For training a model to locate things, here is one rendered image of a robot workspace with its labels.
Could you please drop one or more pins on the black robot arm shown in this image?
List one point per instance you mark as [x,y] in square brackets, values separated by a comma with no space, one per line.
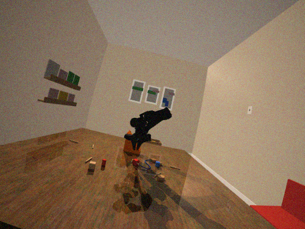
[148,121]

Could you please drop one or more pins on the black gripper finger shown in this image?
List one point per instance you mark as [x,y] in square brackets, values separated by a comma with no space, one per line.
[134,143]
[139,143]

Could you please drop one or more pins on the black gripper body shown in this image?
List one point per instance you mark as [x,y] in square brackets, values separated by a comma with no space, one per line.
[131,137]

